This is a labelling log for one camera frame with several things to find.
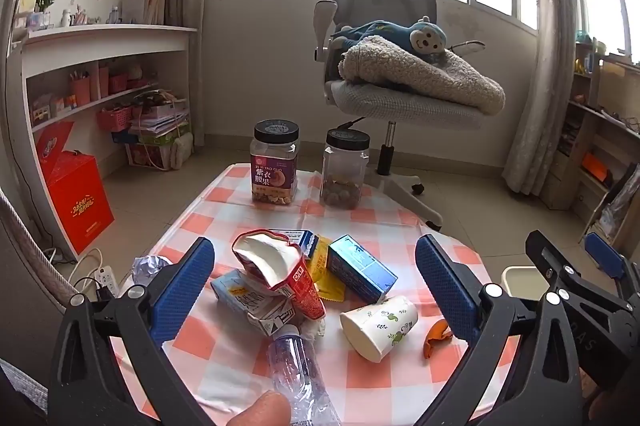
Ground pink storage basket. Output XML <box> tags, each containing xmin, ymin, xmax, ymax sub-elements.
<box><xmin>96</xmin><ymin>106</ymin><xmax>133</xmax><ymax>131</ymax></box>

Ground crumpled silver wrapper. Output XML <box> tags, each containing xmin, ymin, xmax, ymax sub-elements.
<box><xmin>131</xmin><ymin>255</ymin><xmax>173</xmax><ymax>294</ymax></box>

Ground person's left hand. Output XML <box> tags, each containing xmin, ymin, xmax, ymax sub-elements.
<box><xmin>232</xmin><ymin>390</ymin><xmax>292</xmax><ymax>426</ymax></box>

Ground small blue white box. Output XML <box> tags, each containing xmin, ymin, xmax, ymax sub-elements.
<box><xmin>272</xmin><ymin>228</ymin><xmax>321</xmax><ymax>259</ymax></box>

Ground white cable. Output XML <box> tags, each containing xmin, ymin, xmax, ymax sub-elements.
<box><xmin>67</xmin><ymin>248</ymin><xmax>103</xmax><ymax>287</ymax></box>

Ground clear plastic bottle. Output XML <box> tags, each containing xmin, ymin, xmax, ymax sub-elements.
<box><xmin>266</xmin><ymin>326</ymin><xmax>346</xmax><ymax>426</ymax></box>

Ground white bookshelf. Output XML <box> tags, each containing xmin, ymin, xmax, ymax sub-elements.
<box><xmin>0</xmin><ymin>0</ymin><xmax>198</xmax><ymax>257</ymax></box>

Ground pink pen holder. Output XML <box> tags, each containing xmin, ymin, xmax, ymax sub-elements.
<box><xmin>70</xmin><ymin>73</ymin><xmax>92</xmax><ymax>104</ymax></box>

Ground pile of papers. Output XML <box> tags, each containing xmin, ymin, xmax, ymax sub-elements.
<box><xmin>131</xmin><ymin>90</ymin><xmax>193</xmax><ymax>147</ymax></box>

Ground red snack bag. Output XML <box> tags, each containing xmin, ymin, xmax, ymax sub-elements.
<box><xmin>231</xmin><ymin>228</ymin><xmax>327</xmax><ymax>322</ymax></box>

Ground orange peel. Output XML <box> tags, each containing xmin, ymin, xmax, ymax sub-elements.
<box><xmin>422</xmin><ymin>320</ymin><xmax>453</xmax><ymax>359</ymax></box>

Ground white plastic bin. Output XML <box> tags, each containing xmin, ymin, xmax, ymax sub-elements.
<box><xmin>501</xmin><ymin>266</ymin><xmax>551</xmax><ymax>301</ymax></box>

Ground purple label nut jar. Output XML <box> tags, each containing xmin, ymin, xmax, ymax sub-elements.
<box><xmin>250</xmin><ymin>120</ymin><xmax>300</xmax><ymax>207</ymax></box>

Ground orange flat box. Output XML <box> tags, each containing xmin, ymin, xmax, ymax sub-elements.
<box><xmin>582</xmin><ymin>152</ymin><xmax>613</xmax><ymax>181</ymax></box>

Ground light blue milk carton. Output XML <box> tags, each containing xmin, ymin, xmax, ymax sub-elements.
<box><xmin>210</xmin><ymin>268</ymin><xmax>301</xmax><ymax>337</ymax></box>

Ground yellow snack wrapper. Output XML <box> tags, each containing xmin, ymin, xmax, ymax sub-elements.
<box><xmin>305</xmin><ymin>236</ymin><xmax>346</xmax><ymax>303</ymax></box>

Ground white paper cup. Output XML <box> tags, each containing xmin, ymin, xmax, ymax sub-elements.
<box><xmin>340</xmin><ymin>295</ymin><xmax>419</xmax><ymax>363</ymax></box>

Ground wooden shelf unit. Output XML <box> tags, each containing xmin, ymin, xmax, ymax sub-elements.
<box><xmin>540</xmin><ymin>40</ymin><xmax>640</xmax><ymax>241</ymax></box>

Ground clear plastic nut jar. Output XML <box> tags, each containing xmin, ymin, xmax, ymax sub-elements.
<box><xmin>320</xmin><ymin>129</ymin><xmax>371</xmax><ymax>210</ymax></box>

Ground white power strip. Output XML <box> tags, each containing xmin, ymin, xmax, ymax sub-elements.
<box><xmin>92</xmin><ymin>266</ymin><xmax>120</xmax><ymax>299</ymax></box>

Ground red gift box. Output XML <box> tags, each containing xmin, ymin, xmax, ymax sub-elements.
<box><xmin>41</xmin><ymin>151</ymin><xmax>116</xmax><ymax>257</ymax></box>

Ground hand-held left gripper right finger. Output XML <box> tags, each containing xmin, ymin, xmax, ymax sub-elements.
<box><xmin>415</xmin><ymin>233</ymin><xmax>586</xmax><ymax>426</ymax></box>

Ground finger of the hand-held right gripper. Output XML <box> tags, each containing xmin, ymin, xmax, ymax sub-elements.
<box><xmin>525</xmin><ymin>230</ymin><xmax>583</xmax><ymax>301</ymax></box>
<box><xmin>584</xmin><ymin>232</ymin><xmax>640</xmax><ymax>301</ymax></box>

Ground blue monkey plush toy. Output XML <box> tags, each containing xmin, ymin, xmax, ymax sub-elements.
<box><xmin>330</xmin><ymin>16</ymin><xmax>453</xmax><ymax>61</ymax></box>

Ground blue drink carton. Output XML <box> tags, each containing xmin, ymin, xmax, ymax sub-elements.
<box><xmin>326</xmin><ymin>234</ymin><xmax>399</xmax><ymax>305</ymax></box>

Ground orange white checkered tablecloth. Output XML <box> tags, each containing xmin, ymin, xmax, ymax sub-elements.
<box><xmin>107</xmin><ymin>163</ymin><xmax>521</xmax><ymax>426</ymax></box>

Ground brown striped cloth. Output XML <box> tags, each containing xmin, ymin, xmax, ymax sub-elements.
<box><xmin>0</xmin><ymin>191</ymin><xmax>76</xmax><ymax>309</ymax></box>

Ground beige fleece blanket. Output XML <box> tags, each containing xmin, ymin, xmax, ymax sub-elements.
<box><xmin>338</xmin><ymin>36</ymin><xmax>507</xmax><ymax>117</ymax></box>

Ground white tissue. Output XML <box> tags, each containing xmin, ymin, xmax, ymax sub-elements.
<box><xmin>297</xmin><ymin>317</ymin><xmax>327</xmax><ymax>349</ymax></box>

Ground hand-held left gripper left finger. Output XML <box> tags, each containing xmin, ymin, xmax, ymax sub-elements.
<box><xmin>47</xmin><ymin>236</ymin><xmax>216</xmax><ymax>426</ymax></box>

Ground red gift bag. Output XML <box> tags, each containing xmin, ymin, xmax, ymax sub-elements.
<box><xmin>35</xmin><ymin>122</ymin><xmax>76</xmax><ymax>177</ymax></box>

